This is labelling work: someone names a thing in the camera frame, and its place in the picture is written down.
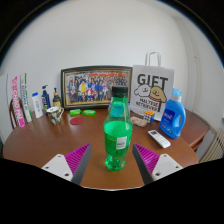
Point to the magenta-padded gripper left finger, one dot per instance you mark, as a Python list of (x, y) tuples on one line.
[(77, 159)]

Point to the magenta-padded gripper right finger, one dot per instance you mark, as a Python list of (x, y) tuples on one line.
[(148, 160)]

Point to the green plastic drink bottle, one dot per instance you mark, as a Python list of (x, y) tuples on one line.
[(117, 133)]

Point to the white remote control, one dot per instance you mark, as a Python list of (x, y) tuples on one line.
[(159, 138)]

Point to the flat round red coaster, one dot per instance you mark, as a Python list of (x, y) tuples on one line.
[(77, 120)]

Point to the small clear snack packet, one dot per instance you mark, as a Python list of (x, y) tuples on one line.
[(138, 121)]

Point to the colourful puzzle cube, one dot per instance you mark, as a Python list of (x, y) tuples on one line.
[(149, 116)]

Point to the blue detergent bottle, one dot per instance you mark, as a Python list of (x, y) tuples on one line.
[(171, 120)]

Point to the small green box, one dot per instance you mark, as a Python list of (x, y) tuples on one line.
[(89, 112), (75, 112)]

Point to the patterned ceramic mug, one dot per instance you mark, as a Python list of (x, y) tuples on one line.
[(54, 115)]

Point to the brown pump bottle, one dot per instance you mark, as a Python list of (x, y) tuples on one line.
[(57, 101)]

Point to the white lotion bottle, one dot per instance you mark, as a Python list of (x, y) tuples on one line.
[(37, 106)]

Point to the dark blue pump bottle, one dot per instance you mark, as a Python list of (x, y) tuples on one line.
[(46, 98)]

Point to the framed group photo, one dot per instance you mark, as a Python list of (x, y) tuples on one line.
[(86, 86)]

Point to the white paper gift bag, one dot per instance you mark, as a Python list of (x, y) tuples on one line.
[(150, 86)]

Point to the green and white long box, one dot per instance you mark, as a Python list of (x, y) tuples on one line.
[(26, 98)]

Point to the pink and white long box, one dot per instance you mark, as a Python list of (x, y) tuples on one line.
[(17, 103)]

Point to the white wall radiator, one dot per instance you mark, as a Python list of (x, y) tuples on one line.
[(215, 146)]

